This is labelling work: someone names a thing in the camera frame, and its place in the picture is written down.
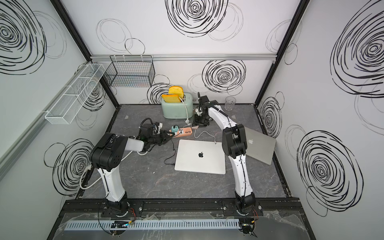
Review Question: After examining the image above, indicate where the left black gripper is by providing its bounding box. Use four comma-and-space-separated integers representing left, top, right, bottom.
148, 131, 174, 147

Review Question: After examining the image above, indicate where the teal charger adapter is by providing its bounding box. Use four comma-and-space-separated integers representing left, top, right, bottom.
171, 125, 179, 134

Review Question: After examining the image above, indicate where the pink power strip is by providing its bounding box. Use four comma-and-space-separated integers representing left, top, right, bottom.
174, 128, 193, 138

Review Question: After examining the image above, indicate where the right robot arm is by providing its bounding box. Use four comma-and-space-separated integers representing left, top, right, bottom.
193, 93, 256, 216

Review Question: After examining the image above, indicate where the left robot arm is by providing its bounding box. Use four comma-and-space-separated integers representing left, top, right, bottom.
90, 123, 175, 217

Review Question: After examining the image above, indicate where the silver laptop centre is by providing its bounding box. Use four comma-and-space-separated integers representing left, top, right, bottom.
175, 140, 226, 175

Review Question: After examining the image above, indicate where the grey laptop right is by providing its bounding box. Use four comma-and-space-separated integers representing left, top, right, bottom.
245, 127, 277, 165

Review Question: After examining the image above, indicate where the mint green toaster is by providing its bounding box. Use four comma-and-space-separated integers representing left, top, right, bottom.
161, 93, 194, 119

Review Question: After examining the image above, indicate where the clear drinking glass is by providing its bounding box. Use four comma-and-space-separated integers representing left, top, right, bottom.
225, 96, 236, 111

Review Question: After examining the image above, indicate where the front yellow toast slice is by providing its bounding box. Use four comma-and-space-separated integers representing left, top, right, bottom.
162, 94, 182, 103

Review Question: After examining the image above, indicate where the yellow toast slice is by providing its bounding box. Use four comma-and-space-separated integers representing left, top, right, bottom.
168, 86, 184, 99
162, 94, 182, 103

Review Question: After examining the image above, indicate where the rear yellow toast slice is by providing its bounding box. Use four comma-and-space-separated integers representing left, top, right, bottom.
168, 86, 184, 99

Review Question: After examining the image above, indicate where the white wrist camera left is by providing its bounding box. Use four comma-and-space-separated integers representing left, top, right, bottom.
153, 122, 163, 134

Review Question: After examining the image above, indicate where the white toaster power cord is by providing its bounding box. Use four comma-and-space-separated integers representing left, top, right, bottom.
179, 95, 191, 125

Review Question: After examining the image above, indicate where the white charging cable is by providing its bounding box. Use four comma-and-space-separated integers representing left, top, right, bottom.
191, 125, 218, 145

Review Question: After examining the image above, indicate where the black charging cable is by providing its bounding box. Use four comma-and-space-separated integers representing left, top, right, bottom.
163, 134, 178, 166

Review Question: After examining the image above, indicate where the black wire basket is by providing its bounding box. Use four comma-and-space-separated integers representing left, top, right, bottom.
104, 55, 156, 88

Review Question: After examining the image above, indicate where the white power strip cord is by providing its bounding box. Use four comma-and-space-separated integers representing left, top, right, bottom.
79, 128, 175, 191

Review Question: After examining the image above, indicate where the white wire shelf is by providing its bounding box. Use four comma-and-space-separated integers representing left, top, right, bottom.
45, 64, 105, 125

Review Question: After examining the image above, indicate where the grey slotted cable duct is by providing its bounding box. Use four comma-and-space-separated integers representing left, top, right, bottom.
64, 219, 241, 232

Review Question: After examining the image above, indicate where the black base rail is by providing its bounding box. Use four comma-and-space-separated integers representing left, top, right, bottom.
59, 198, 303, 218

